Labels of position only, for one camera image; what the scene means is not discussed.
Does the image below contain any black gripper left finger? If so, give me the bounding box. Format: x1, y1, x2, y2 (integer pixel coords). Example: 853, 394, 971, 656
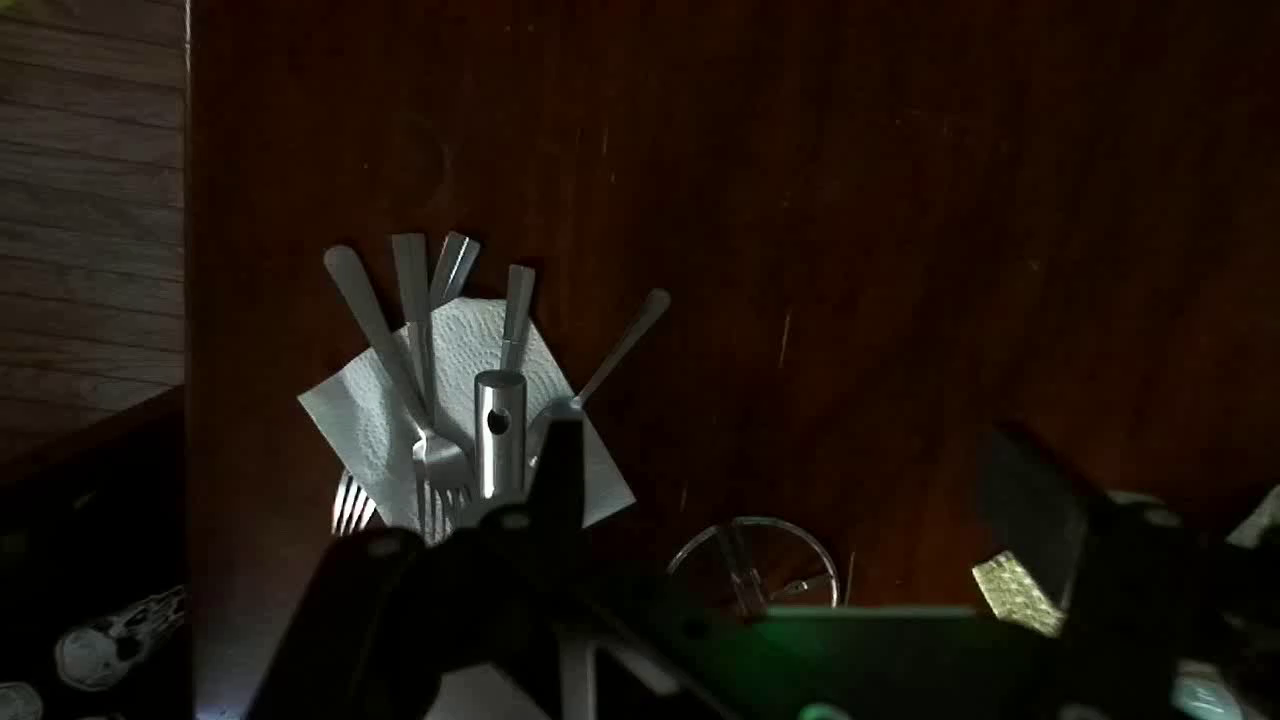
523, 413, 591, 538

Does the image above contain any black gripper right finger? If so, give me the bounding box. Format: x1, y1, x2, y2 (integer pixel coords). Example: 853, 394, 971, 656
979, 420, 1113, 622

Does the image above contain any silver metal cylinder shaker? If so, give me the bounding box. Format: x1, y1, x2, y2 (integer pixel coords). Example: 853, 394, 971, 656
474, 368, 532, 506

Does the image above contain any silver spoon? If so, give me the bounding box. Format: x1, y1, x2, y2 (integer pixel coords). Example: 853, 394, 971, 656
573, 286, 678, 413

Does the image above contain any silver fork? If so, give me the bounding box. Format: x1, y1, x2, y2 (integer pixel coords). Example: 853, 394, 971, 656
326, 468, 388, 542
496, 260, 542, 382
388, 234, 439, 413
425, 229, 486, 320

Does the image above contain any clear drinking glass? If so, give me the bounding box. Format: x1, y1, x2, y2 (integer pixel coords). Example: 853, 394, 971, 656
665, 511, 844, 622

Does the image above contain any white paper napkin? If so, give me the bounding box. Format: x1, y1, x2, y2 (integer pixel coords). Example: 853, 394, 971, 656
294, 292, 639, 544

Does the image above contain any white speckled bottle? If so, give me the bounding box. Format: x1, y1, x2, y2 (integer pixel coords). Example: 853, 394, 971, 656
52, 579, 194, 696

